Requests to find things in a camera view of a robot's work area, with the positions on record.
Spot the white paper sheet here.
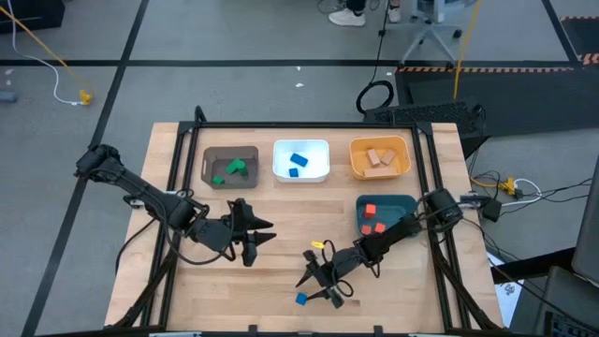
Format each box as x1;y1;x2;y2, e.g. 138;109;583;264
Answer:
486;252;520;329

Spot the grey monitor back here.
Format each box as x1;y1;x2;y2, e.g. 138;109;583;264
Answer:
570;156;599;287

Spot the grey plastic bin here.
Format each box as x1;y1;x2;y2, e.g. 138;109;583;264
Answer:
200;145;260;190

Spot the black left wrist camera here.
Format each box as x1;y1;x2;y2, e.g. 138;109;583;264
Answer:
205;219;235;252

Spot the green half-cylinder block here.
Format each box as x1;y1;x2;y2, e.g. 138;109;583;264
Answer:
225;157;247;176

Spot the white cable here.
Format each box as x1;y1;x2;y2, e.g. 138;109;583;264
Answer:
7;0;81;107

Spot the black aluminium table frame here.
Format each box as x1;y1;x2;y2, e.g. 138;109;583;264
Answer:
103;105;505;337

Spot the black box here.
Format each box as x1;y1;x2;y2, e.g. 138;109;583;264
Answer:
0;0;66;34

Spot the black power adapter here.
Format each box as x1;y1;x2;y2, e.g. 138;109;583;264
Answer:
481;198;504;223

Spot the yellow plastic bin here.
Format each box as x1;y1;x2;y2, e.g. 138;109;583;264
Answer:
348;135;413;182

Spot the black coiled cable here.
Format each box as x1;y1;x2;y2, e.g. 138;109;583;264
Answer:
355;0;397;116

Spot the black hazard-striped floor mat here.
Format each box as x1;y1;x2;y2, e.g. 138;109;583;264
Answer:
394;65;599;138

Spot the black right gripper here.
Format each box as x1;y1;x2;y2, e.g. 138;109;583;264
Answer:
294;248;347;311

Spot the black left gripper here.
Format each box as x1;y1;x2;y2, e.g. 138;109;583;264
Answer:
223;198;278;269

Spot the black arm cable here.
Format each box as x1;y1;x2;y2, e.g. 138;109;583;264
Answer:
114;186;238;275

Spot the office chair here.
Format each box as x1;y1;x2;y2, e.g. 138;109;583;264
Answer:
397;0;464;65

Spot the white plastic bin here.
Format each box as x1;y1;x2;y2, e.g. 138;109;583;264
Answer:
271;139;331;184

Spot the long natural wood plank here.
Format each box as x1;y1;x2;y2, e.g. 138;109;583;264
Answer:
363;167;401;179

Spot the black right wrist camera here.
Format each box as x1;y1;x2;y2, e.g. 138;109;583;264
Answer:
334;250;364;277

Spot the person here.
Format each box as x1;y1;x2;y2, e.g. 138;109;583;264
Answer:
327;0;403;28

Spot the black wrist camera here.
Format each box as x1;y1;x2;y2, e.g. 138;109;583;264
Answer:
205;219;235;252
334;250;364;277

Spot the teal plastic bin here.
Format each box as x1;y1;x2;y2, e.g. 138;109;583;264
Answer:
355;194;419;239

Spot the yellow power plug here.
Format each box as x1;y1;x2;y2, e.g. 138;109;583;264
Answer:
497;176;517;197

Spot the yellow extension cable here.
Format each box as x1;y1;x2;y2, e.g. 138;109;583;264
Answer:
0;5;95;107

